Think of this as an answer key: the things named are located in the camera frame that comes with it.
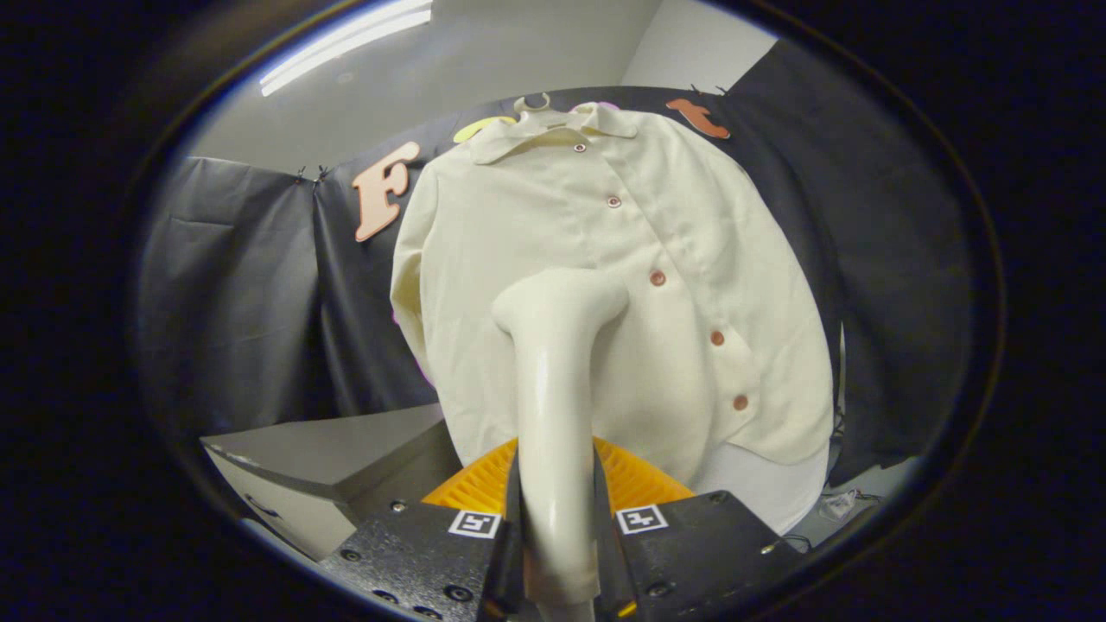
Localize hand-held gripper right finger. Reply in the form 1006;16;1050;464
592;436;804;622

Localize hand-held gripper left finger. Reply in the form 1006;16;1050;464
315;438;525;622

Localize cream garment steamer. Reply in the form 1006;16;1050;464
491;268;630;607

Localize cream button shirt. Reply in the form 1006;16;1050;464
389;102;837;485

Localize white cloth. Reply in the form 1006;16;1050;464
691;441;832;535

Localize grey cabinet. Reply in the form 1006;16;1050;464
200;404;463;562

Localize thin stand pole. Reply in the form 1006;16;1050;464
831;324;853;450

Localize black backdrop cloth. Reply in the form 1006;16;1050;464
138;39;977;489

